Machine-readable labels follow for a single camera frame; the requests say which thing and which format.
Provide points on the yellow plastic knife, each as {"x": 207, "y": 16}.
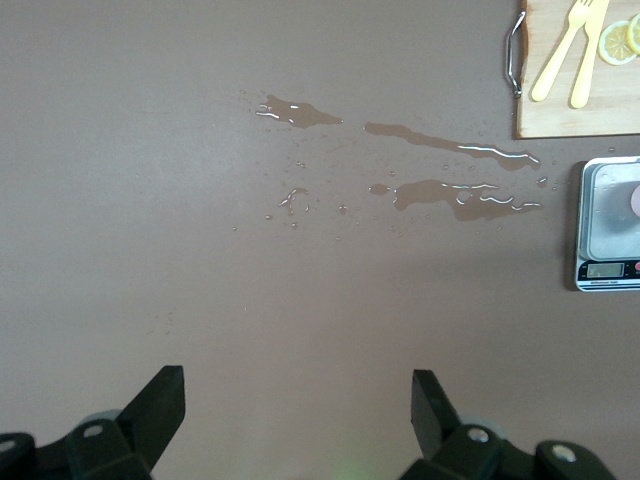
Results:
{"x": 585, "y": 75}

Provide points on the long water puddle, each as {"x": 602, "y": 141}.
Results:
{"x": 395, "y": 131}

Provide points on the wide water puddle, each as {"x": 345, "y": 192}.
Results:
{"x": 425, "y": 192}

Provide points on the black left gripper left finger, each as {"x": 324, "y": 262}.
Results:
{"x": 130, "y": 440}

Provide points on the small water puddle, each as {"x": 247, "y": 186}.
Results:
{"x": 305, "y": 116}

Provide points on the lemon slice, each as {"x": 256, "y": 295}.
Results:
{"x": 616, "y": 45}
{"x": 636, "y": 32}

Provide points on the yellow plastic fork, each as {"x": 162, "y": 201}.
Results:
{"x": 550, "y": 75}

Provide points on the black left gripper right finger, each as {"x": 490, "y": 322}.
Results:
{"x": 435, "y": 430}

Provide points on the silver digital kitchen scale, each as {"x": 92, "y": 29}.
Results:
{"x": 607, "y": 230}

